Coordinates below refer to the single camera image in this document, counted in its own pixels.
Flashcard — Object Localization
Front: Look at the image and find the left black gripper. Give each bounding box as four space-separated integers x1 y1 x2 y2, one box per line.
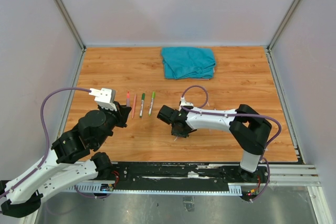
94 100 132 147

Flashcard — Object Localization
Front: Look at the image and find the pink pen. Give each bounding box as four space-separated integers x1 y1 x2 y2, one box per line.
132 94 137 119

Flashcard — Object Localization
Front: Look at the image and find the pink marker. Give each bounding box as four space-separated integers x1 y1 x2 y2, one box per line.
126 91 130 107

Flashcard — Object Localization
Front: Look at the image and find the white pen yellow-green tip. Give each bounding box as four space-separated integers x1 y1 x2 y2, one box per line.
148 91 155 116

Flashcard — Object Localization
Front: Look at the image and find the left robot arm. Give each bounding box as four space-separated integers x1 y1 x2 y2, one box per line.
1 102 131 218

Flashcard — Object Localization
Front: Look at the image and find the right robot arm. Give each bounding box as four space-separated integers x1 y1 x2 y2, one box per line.
157 104 272 182

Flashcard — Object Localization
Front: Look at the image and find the black tipped white pen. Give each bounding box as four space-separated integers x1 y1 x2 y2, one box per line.
139 93 145 118

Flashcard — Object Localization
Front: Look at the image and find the teal folded cloth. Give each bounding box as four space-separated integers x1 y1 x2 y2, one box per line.
161 47 216 80

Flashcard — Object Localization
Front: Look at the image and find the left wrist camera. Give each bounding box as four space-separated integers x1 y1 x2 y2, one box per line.
89 88 117 111

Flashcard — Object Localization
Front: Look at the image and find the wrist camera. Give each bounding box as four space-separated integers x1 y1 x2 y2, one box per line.
179 97 194 109
89 88 117 111

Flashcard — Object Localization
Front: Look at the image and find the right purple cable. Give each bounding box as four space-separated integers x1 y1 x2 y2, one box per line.
181 85 283 201

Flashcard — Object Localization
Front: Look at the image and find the purple cable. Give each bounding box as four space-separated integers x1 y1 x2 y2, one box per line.
0 87 92 213
181 85 283 201

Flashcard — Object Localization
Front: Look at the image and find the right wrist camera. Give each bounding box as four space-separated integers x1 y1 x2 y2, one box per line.
179 97 194 109

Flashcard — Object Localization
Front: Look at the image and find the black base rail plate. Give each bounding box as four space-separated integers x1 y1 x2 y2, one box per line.
81 161 270 190

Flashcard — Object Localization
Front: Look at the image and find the grey slotted cable duct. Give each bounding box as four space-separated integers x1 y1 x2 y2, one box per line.
66 182 243 196

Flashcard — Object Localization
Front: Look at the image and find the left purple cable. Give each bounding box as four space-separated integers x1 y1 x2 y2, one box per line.
0 87 92 213

